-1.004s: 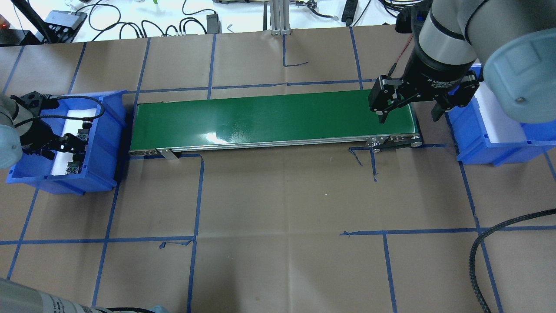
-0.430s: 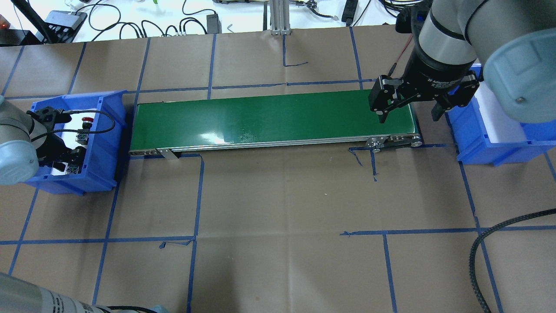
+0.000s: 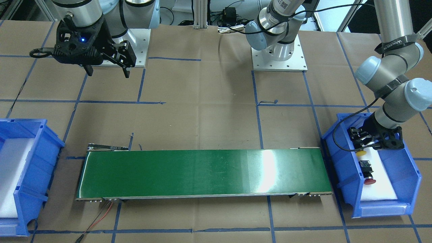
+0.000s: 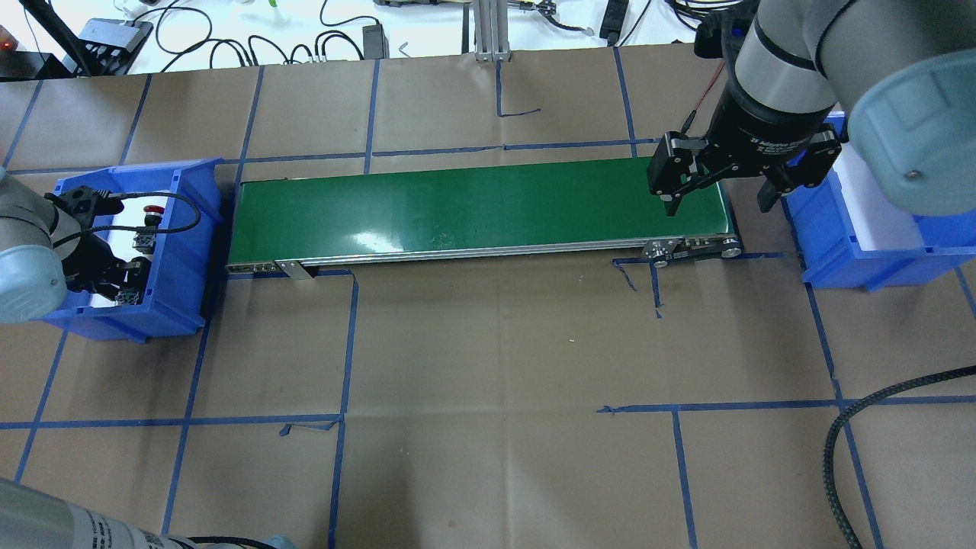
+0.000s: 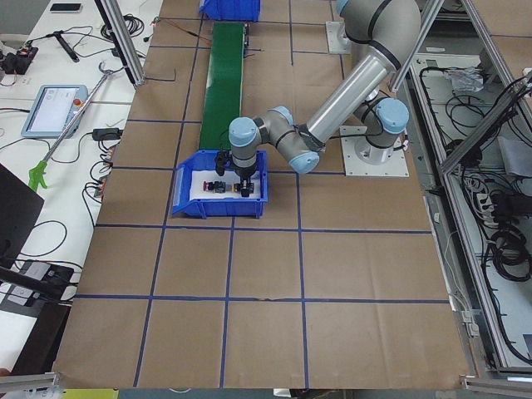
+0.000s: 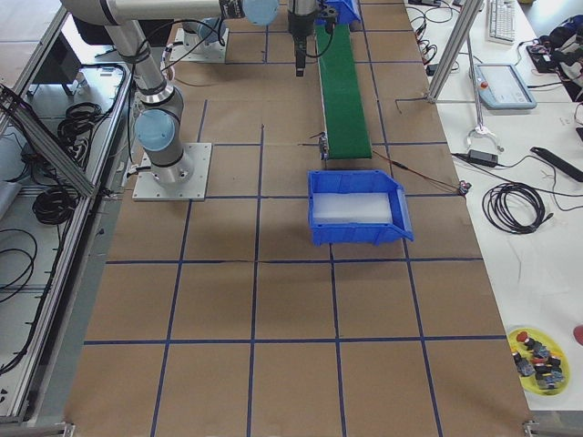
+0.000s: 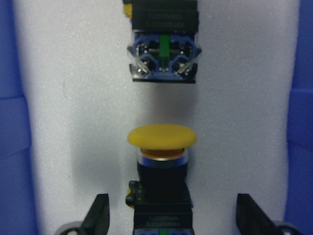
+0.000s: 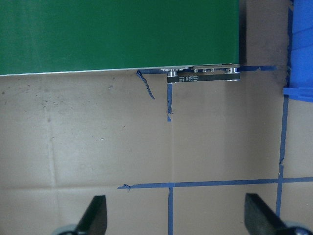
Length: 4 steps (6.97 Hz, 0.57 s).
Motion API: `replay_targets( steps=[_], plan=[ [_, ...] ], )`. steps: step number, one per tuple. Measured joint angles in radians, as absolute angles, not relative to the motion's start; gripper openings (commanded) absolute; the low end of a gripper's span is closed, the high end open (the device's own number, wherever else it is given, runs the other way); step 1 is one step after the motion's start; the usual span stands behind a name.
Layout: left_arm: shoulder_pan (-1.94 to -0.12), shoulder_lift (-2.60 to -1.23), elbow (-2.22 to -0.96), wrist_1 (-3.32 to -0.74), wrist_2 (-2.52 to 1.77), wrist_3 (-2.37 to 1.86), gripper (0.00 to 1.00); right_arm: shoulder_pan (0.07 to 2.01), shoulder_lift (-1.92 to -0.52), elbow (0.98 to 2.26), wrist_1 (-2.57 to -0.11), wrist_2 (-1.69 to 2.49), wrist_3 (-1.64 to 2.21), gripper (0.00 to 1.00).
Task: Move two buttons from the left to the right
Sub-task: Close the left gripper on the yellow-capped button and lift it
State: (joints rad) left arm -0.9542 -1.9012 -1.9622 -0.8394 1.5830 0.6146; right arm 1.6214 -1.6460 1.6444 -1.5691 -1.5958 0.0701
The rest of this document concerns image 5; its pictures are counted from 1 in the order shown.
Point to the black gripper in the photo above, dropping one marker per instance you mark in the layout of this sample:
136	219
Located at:
245	173

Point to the red push button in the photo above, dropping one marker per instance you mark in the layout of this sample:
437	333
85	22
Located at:
217	187

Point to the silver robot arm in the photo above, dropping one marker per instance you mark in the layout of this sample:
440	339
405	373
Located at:
389	30
385	119

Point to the blue bin on left side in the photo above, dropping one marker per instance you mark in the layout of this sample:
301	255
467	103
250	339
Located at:
245	206

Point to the blue bin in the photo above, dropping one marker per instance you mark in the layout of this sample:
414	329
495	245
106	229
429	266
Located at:
245	206
231	10

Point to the green conveyor belt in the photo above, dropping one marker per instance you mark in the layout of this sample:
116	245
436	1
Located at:
222	99

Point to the black power adapter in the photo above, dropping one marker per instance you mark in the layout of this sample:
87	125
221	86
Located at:
111	133

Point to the blue bin on right side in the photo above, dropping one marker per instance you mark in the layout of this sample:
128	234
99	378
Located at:
231	10

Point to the teach pendant tablet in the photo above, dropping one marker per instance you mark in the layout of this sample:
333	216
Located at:
53	109

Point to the black monitor corner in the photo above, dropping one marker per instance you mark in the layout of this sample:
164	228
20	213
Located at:
20	209

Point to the black flat tool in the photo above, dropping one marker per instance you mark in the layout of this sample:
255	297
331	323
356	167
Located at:
66	47

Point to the smartphone on table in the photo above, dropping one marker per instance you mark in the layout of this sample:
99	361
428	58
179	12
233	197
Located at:
66	7

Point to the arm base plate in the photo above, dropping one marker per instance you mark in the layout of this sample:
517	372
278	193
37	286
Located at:
361	159
338	42

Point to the green handled reacher grabber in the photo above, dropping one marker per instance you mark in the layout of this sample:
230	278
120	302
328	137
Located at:
36	174

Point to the aluminium frame post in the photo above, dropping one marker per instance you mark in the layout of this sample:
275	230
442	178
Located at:
114	21

